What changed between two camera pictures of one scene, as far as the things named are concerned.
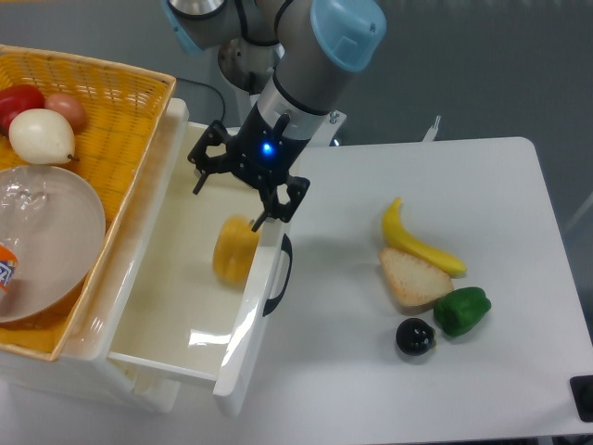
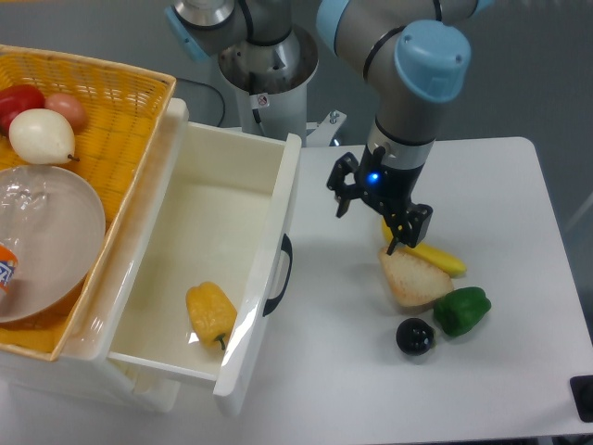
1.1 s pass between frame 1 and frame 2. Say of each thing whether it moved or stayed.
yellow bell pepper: moved
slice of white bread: stayed
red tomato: stayed
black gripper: moved
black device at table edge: stayed
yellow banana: stayed
